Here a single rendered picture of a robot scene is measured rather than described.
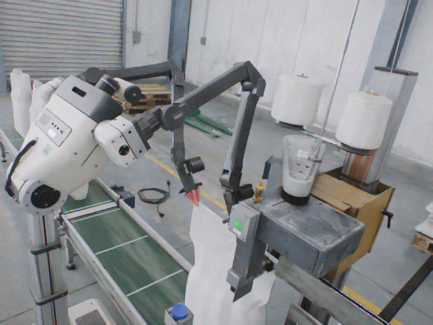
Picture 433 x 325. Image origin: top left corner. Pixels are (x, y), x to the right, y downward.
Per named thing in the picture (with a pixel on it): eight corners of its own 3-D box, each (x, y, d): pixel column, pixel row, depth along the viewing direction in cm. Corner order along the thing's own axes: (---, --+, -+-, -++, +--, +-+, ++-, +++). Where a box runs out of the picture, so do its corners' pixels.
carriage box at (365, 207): (278, 247, 133) (296, 178, 120) (321, 223, 155) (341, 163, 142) (332, 283, 117) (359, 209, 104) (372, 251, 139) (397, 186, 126)
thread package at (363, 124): (325, 138, 106) (339, 87, 100) (346, 133, 116) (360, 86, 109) (368, 155, 97) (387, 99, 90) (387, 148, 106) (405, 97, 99)
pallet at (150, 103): (104, 98, 665) (104, 91, 659) (155, 96, 744) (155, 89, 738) (124, 109, 611) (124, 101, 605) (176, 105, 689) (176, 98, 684)
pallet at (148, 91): (104, 91, 660) (103, 84, 654) (156, 90, 732) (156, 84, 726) (120, 101, 603) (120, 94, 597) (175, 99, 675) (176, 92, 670)
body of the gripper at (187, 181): (203, 185, 150) (197, 170, 151) (186, 190, 143) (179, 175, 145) (196, 190, 155) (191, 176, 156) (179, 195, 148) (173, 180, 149)
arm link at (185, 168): (174, 168, 153) (175, 164, 148) (187, 164, 156) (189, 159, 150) (180, 181, 152) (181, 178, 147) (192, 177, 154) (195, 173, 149)
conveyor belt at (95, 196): (1, 134, 389) (0, 127, 386) (36, 130, 414) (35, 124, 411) (66, 225, 246) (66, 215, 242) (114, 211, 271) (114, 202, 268)
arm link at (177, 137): (169, 80, 164) (173, 70, 154) (180, 82, 166) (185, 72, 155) (169, 164, 155) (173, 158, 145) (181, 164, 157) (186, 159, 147)
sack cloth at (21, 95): (11, 130, 380) (4, 68, 351) (29, 128, 393) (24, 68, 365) (24, 143, 351) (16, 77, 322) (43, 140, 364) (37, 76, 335)
